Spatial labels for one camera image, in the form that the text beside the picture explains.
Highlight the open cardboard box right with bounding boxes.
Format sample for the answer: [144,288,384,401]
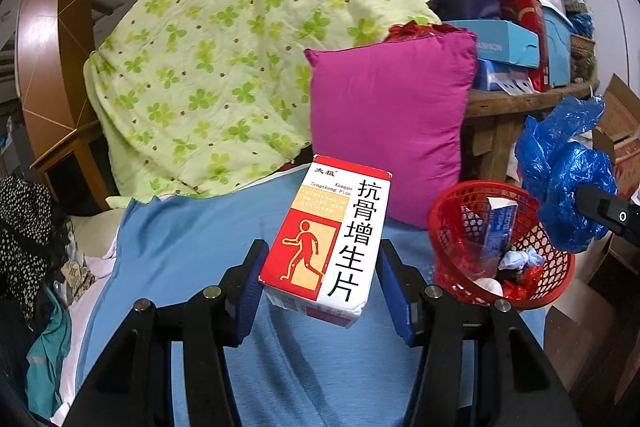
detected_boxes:
[592,75,639,198]

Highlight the wooden bench table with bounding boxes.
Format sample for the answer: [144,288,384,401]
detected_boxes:
[459,80,600,182]

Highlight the magenta pillow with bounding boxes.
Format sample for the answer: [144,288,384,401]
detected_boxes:
[305,30,477,229]

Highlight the blue white small box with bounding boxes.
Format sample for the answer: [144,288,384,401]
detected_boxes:
[482,196,518,260]

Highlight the green clover pattern quilt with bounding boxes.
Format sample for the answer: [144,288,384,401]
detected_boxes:
[84,0,436,208]

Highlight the red plastic mesh basket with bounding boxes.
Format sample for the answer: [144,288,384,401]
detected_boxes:
[428,180,575,310]

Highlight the blue plastic bag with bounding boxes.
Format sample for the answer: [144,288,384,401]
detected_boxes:
[515,96,617,254]

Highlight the red gift box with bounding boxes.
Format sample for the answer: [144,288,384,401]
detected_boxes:
[500,0,550,92]

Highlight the woven basket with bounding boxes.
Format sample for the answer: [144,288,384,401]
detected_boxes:
[570,34,597,83]

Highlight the black white patterned garment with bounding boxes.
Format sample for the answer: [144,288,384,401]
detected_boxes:
[1,176,67,329]

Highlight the red white medicine box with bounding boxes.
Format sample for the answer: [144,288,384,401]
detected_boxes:
[259,155,393,327]

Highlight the teal garment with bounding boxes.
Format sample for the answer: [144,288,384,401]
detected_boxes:
[26,294,72,418]

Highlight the light blue cardboard box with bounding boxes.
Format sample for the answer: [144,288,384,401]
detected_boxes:
[449,20,540,68]

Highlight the blue bed sheet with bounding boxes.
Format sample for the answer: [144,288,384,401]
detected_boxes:
[74,166,549,427]

